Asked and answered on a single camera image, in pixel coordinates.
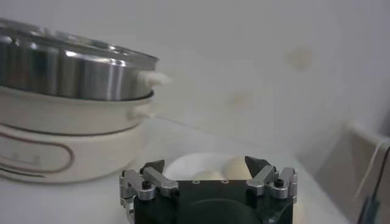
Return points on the cream electric cooker pot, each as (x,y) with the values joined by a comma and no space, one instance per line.
(76,146)

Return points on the white steamed baozi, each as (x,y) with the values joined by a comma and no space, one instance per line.
(236,168)

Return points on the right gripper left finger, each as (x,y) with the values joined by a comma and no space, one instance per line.
(152,182)

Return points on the white round plate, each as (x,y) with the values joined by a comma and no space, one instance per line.
(189,165)

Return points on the stainless steel steamer tray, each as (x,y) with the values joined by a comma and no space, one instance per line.
(76,76)

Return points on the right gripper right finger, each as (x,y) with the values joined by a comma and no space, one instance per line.
(268,182)

